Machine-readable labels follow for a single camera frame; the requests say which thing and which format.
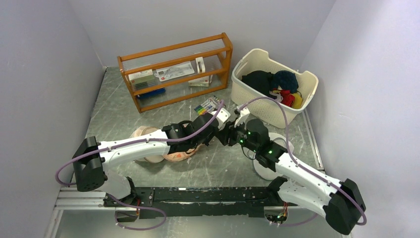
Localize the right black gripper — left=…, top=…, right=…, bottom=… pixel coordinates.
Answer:
left=215, top=117, right=259, bottom=153

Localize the pink floral mesh laundry bag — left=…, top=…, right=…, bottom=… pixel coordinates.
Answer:
left=163, top=147, right=198, bottom=162

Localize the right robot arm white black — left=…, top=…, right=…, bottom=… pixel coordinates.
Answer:
left=216, top=119, right=367, bottom=235

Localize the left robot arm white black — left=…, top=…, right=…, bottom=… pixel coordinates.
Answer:
left=72, top=112, right=229, bottom=206

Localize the white round mesh laundry bag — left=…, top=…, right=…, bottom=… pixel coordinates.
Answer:
left=253, top=132, right=286, bottom=181

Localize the beige round mesh laundry bag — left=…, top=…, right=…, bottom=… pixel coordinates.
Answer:
left=130, top=126, right=164, bottom=164

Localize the cream plastic laundry basket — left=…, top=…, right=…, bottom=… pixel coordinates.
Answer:
left=230, top=48, right=319, bottom=129

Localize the pack of coloured markers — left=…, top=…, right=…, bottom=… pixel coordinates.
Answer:
left=194, top=96, right=221, bottom=115

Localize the white box on shelf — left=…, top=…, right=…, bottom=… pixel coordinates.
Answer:
left=188, top=75, right=213, bottom=87

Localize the blue item on lower shelf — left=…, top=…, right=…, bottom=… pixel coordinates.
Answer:
left=136, top=88, right=166, bottom=99

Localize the white paper sheet on shelf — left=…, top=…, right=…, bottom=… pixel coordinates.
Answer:
left=154, top=61, right=195, bottom=82

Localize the white upright item on shelf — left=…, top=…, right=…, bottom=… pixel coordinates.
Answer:
left=195, top=57, right=206, bottom=73

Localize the orange wooden shelf rack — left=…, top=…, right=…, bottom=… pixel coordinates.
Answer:
left=117, top=33, right=233, bottom=113

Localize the black garment in basket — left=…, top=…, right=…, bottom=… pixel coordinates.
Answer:
left=242, top=70, right=274, bottom=98

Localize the red garment in basket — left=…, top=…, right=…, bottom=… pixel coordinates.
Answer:
left=271, top=89, right=295, bottom=107

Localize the white red box left shelf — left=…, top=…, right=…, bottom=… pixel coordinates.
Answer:
left=128, top=69, right=158, bottom=91

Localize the yellow garment in basket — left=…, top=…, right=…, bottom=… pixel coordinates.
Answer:
left=291, top=92, right=303, bottom=109

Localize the dark blue garment in basket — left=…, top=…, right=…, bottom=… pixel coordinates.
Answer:
left=270, top=70, right=299, bottom=93

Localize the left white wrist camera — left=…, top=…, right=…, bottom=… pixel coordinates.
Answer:
left=216, top=108, right=231, bottom=130

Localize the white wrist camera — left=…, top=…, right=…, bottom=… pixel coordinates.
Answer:
left=216, top=108, right=231, bottom=130
left=234, top=105, right=250, bottom=127

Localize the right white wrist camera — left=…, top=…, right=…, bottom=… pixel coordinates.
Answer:
left=234, top=105, right=250, bottom=127

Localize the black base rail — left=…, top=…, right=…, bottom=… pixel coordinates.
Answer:
left=121, top=186, right=284, bottom=219

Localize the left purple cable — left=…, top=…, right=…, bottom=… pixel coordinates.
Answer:
left=54, top=99, right=225, bottom=231

